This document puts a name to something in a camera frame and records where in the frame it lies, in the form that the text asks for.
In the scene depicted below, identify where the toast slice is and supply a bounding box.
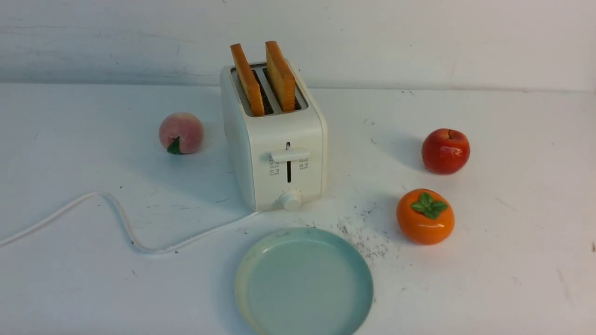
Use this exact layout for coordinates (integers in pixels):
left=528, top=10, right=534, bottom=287
left=265, top=40, right=296, bottom=112
left=230, top=44, right=265, bottom=117

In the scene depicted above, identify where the white two-slot toaster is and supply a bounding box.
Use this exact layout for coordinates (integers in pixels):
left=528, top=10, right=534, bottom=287
left=220, top=62, right=328, bottom=212

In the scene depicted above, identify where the light green round plate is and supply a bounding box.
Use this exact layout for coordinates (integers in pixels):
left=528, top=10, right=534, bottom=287
left=234, top=227, right=374, bottom=335

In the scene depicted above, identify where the pink peach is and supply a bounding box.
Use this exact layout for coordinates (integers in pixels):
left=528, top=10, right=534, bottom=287
left=158, top=112, right=204, bottom=155

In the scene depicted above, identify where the orange persimmon with green leaf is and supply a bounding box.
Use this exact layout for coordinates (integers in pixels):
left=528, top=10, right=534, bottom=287
left=396, top=188, right=455, bottom=245

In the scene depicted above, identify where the red apple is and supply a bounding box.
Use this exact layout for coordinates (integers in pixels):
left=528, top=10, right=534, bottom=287
left=421, top=128, right=471, bottom=174

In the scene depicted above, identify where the white power cord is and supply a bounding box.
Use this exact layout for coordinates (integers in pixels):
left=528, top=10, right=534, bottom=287
left=0, top=191, right=261, bottom=255

